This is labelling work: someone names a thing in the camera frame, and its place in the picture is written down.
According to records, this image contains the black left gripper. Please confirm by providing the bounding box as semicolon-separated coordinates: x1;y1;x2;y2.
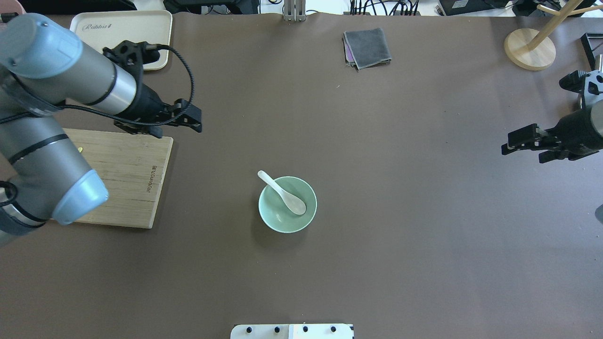
114;84;203;138

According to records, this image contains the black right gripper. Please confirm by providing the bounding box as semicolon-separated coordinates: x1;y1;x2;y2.
501;107;599;163

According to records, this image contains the light green bowl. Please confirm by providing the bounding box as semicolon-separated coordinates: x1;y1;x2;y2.
258;176;318;234

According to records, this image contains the white ceramic spoon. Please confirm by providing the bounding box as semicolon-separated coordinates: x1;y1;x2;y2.
257;171;307;215

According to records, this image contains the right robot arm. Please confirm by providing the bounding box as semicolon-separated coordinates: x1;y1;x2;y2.
500;101;603;164

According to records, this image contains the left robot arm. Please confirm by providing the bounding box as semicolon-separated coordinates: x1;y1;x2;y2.
0;13;202;245

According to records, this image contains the pink bowl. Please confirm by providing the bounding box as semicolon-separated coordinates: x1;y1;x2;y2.
0;0;26;24

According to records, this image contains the wooden cutting board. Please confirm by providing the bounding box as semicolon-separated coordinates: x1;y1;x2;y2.
66;129;174;229

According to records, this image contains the wooden stand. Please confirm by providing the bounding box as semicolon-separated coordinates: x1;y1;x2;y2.
504;0;603;71

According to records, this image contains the cream rabbit tray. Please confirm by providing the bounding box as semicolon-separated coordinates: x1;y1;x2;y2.
70;9;172;53

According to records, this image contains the grey folded cloth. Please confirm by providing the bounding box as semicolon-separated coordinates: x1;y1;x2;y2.
342;28;392;70

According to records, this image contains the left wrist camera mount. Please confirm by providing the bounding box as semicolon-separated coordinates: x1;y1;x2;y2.
102;40;160;82

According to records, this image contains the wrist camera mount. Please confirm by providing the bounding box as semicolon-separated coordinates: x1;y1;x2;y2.
102;40;160;82
559;70;603;95

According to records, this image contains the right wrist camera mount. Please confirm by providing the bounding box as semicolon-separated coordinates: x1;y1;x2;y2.
559;70;603;95

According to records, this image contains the black frame object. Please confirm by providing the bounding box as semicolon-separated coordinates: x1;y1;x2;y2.
580;32;603;70

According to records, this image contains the left black cable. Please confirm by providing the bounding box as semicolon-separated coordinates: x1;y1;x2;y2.
0;44;195;128

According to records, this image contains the metal bracket post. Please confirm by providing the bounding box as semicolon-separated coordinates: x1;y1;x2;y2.
283;0;307;22

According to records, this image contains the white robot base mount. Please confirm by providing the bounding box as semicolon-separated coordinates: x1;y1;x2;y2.
230;323;355;339

